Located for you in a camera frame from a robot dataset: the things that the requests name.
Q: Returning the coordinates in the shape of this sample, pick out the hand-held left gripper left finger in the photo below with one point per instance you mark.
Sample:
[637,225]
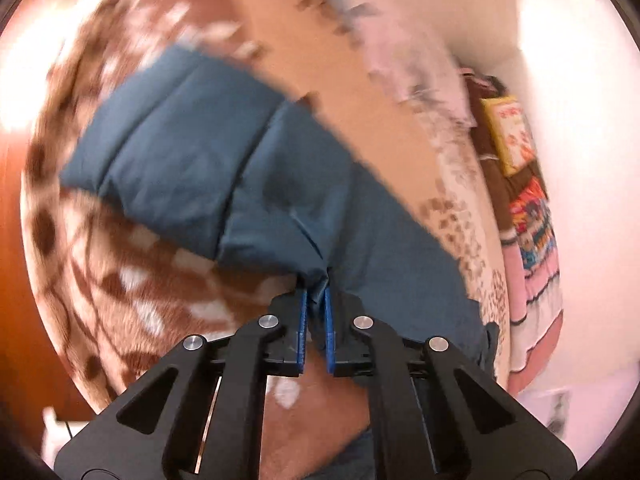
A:
[301,330]

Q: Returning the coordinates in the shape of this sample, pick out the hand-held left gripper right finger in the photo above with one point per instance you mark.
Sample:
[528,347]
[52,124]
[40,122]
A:
[329,330]

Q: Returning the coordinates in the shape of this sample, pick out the dark blue padded jacket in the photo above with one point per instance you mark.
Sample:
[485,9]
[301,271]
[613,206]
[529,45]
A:
[210,160]

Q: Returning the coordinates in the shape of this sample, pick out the brown leaf print blanket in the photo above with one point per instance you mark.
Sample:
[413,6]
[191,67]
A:
[125,270]

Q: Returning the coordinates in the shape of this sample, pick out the salmon pink pillow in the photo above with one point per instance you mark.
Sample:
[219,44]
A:
[537,355]

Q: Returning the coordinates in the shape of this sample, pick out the pink striped quilt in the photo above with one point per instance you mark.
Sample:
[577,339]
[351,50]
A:
[535,280]

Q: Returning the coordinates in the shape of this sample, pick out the colourful patterned cloth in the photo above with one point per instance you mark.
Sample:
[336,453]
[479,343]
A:
[532,215]

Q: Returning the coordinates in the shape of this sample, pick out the white object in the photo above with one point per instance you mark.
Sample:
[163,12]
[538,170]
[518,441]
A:
[56,432]

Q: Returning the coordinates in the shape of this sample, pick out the yellow printed cushion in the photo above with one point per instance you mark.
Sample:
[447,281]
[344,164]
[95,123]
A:
[512,132]

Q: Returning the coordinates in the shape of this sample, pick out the grey floral bedsheet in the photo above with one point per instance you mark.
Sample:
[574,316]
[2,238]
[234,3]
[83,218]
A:
[400,35]

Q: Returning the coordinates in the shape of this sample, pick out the wooden bed frame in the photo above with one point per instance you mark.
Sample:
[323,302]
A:
[20,285]

